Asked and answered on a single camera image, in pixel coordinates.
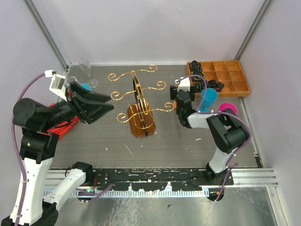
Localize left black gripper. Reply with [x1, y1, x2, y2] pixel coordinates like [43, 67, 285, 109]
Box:
[42, 80, 116, 130]

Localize light blue wine glass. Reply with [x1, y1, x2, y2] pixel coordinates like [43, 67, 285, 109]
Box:
[81, 83, 91, 91]

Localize red cloth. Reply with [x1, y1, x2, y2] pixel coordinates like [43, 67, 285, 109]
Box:
[47, 103, 79, 139]

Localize clear wine glass front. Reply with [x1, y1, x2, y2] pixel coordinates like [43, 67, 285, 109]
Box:
[78, 56, 91, 77]

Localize pink wine glass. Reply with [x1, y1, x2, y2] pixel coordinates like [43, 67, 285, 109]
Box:
[218, 102, 237, 114]

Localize wooden compartment tray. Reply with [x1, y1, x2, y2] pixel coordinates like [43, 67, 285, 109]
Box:
[187, 60, 251, 97]

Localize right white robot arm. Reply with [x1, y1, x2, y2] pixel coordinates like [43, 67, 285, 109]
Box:
[170, 85, 252, 186]

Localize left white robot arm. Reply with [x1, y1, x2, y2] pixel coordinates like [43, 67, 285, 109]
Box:
[1, 82, 114, 226]

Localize gold wine glass rack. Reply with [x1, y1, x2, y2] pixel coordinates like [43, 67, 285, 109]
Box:
[108, 65, 175, 138]

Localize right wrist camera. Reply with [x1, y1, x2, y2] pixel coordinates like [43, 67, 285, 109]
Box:
[175, 77, 190, 92]

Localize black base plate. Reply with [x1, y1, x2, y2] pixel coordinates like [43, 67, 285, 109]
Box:
[78, 168, 234, 192]

